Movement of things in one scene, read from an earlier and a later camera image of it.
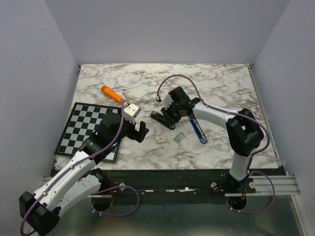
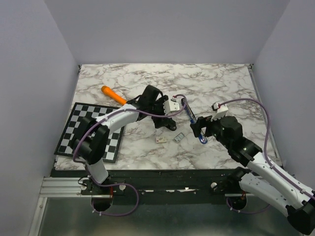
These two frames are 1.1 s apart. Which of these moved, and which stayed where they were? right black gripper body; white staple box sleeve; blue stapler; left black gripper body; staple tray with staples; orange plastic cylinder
Moved: right black gripper body; left black gripper body
Stayed: white staple box sleeve; staple tray with staples; orange plastic cylinder; blue stapler
